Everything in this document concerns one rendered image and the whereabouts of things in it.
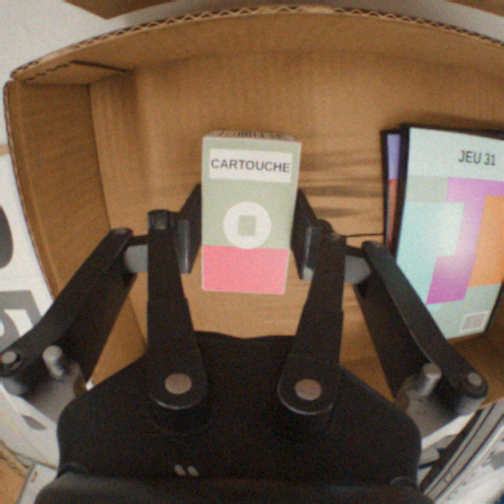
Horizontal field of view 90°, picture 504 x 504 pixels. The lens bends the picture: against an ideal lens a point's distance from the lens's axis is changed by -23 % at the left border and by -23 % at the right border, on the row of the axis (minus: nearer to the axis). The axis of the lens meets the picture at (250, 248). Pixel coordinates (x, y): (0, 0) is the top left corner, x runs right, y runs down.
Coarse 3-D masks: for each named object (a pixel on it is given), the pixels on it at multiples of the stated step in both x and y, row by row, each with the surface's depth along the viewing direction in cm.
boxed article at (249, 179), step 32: (224, 160) 18; (256, 160) 18; (288, 160) 18; (224, 192) 19; (256, 192) 19; (288, 192) 19; (224, 224) 19; (256, 224) 19; (288, 224) 19; (224, 256) 20; (256, 256) 20; (288, 256) 20; (224, 288) 21; (256, 288) 21
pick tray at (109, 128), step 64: (64, 64) 12; (128, 64) 17; (192, 64) 19; (256, 64) 19; (320, 64) 19; (384, 64) 19; (448, 64) 18; (64, 128) 17; (128, 128) 21; (192, 128) 21; (256, 128) 21; (320, 128) 21; (384, 128) 21; (64, 192) 18; (128, 192) 23; (320, 192) 23; (64, 256) 18; (128, 320) 26; (192, 320) 28; (256, 320) 28; (384, 384) 27
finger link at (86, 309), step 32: (96, 256) 12; (64, 288) 10; (96, 288) 10; (128, 288) 14; (64, 320) 8; (96, 320) 10; (32, 352) 7; (64, 352) 8; (96, 352) 10; (32, 384) 7
